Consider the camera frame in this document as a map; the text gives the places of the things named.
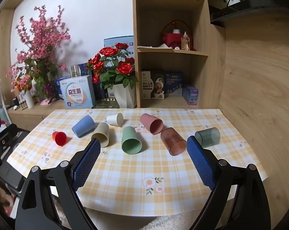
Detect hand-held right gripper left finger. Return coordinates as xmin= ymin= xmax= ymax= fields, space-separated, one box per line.
xmin=15 ymin=138 xmax=102 ymax=230

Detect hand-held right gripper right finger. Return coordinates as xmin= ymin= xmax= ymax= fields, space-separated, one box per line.
xmin=186 ymin=135 xmax=272 ymax=230

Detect translucent grey cup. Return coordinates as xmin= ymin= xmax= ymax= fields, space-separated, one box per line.
xmin=194 ymin=127 xmax=221 ymax=147

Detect beige cup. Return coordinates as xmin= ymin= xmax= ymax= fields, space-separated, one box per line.
xmin=91 ymin=122 xmax=110 ymax=148

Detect small red cup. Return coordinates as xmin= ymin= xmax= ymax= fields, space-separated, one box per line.
xmin=52 ymin=131 xmax=68 ymax=147

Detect blue cup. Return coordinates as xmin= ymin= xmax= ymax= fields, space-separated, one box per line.
xmin=72 ymin=115 xmax=96 ymax=138

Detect translucent brown cup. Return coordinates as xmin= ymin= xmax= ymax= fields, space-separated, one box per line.
xmin=160 ymin=127 xmax=187 ymax=156

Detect green cup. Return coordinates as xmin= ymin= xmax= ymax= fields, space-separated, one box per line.
xmin=121 ymin=126 xmax=142 ymax=154

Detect small white cup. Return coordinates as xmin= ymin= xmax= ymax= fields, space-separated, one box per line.
xmin=106 ymin=113 xmax=124 ymax=127

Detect pink cup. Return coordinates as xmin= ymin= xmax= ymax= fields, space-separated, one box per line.
xmin=139 ymin=113 xmax=164 ymax=136

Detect yellow checkered floral tablecloth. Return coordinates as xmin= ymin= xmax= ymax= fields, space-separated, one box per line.
xmin=7 ymin=108 xmax=270 ymax=217

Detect small purple box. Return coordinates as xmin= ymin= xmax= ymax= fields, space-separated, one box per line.
xmin=182 ymin=85 xmax=199 ymax=105

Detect white and blue carton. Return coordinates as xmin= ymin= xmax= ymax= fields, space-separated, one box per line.
xmin=59 ymin=75 xmax=96 ymax=109

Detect dark blue illustrated box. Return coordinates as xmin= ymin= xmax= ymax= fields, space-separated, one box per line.
xmin=165 ymin=71 xmax=185 ymax=97

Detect white slim vase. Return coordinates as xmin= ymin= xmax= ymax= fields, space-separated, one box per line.
xmin=24 ymin=90 xmax=35 ymax=109

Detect white and black snack box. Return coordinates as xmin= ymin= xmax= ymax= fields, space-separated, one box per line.
xmin=141 ymin=69 xmax=166 ymax=100

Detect clear glass tumbler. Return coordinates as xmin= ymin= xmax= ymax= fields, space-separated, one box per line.
xmin=70 ymin=65 xmax=81 ymax=78

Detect red rose plant white pot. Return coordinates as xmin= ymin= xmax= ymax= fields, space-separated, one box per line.
xmin=86 ymin=42 xmax=139 ymax=109

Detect wooden shelf unit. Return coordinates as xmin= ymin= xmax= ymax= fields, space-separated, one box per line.
xmin=132 ymin=0 xmax=227 ymax=109

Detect clear perfume bottle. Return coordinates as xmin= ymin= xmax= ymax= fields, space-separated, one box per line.
xmin=181 ymin=31 xmax=190 ymax=51

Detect tall blue and white box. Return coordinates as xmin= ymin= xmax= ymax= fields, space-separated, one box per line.
xmin=103 ymin=36 xmax=135 ymax=61

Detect folded white cloth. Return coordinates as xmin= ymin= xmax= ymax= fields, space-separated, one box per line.
xmin=137 ymin=43 xmax=174 ymax=50

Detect red gift basket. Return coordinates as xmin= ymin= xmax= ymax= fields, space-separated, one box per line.
xmin=160 ymin=20 xmax=194 ymax=51

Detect pink artificial blossom branches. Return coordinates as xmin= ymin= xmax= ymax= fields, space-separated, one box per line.
xmin=6 ymin=5 xmax=71 ymax=97

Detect dark wall shelf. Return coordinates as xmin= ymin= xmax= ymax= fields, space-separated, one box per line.
xmin=209 ymin=2 xmax=287 ymax=27

